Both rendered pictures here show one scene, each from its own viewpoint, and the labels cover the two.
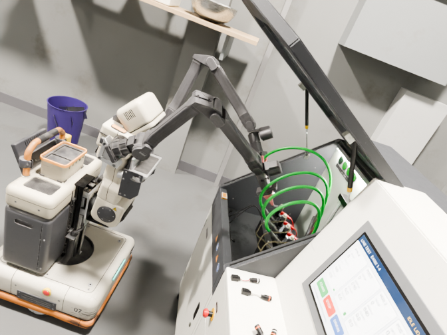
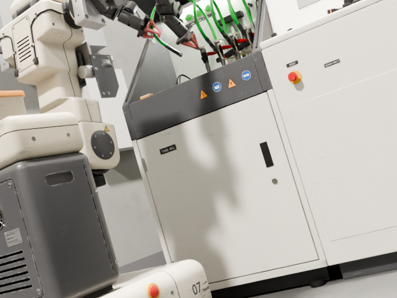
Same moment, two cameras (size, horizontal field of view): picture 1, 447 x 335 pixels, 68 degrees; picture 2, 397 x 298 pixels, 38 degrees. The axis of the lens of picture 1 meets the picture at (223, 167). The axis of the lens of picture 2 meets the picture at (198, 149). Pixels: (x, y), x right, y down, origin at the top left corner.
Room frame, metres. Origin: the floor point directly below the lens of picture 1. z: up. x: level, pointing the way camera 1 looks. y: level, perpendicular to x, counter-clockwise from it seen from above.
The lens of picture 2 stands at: (-0.06, 1.81, 0.46)
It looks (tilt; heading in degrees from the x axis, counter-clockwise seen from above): 5 degrees up; 308
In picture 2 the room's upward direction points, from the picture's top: 17 degrees counter-clockwise
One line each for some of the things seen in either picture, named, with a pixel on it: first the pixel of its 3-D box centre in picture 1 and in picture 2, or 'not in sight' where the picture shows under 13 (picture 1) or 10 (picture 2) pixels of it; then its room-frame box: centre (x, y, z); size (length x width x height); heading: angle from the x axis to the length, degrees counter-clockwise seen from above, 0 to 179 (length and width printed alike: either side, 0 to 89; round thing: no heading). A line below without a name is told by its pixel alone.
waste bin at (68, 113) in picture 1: (67, 122); not in sight; (3.02, 1.69, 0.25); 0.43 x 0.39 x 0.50; 92
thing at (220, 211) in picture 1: (220, 232); (194, 98); (1.41, -0.11, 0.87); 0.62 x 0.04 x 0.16; 12
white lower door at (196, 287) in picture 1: (193, 286); (221, 195); (1.41, -0.09, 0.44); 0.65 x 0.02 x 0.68; 12
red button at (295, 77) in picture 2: (207, 313); (293, 77); (0.96, -0.16, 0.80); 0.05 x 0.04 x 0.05; 12
